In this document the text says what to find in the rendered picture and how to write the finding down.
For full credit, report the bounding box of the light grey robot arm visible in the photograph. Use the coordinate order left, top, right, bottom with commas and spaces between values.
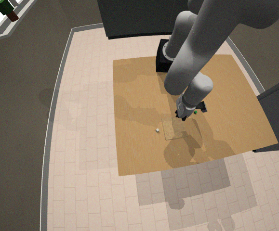
162, 0, 279, 113

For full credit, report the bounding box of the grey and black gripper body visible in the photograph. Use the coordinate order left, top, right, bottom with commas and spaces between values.
176, 93, 196, 118

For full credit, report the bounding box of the brown mat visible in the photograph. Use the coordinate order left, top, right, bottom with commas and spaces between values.
162, 117, 187, 140

